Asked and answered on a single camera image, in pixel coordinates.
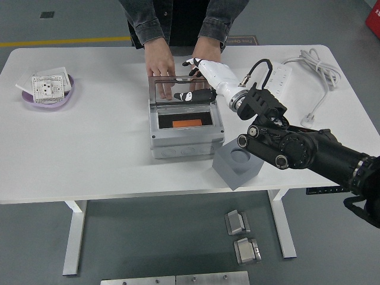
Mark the person's right hand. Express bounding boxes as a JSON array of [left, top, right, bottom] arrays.
[[144, 38, 176, 100]]

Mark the person's left hand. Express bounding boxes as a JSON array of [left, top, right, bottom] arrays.
[[189, 37, 224, 91]]

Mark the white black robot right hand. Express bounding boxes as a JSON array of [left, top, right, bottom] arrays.
[[173, 58, 243, 104]]

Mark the orange cylinder object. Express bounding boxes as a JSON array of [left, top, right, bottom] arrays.
[[172, 119, 202, 128]]

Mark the grey electrical box clear lid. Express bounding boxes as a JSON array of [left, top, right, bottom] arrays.
[[147, 75, 226, 160]]

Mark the person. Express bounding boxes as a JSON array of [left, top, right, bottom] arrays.
[[127, 0, 235, 48]]

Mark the dark floor sign orange text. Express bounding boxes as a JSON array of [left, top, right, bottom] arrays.
[[224, 34, 259, 47]]

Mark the white power strip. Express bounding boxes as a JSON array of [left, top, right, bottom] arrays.
[[262, 61, 293, 103]]

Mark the yellow floor tape line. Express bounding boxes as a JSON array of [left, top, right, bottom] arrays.
[[0, 36, 132, 48]]

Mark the grey cube holder block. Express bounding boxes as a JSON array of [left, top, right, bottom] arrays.
[[212, 141, 265, 191]]

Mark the white socket panel printed back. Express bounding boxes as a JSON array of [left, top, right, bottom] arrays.
[[31, 74, 66, 105]]

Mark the purple bowl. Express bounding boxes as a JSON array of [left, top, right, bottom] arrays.
[[21, 74, 75, 108]]

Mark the silver metal block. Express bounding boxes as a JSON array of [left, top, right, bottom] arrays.
[[233, 237, 262, 266], [224, 209, 252, 237]]

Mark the black table control panel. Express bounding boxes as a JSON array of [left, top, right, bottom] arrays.
[[306, 186, 350, 195]]

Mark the red sign board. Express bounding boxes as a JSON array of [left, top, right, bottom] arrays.
[[365, 6, 380, 36]]

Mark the silver metal plate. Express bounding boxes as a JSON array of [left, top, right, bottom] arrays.
[[100, 275, 176, 285], [175, 270, 250, 285]]

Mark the white power cord with plug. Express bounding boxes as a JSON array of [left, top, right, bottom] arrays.
[[280, 48, 342, 129]]

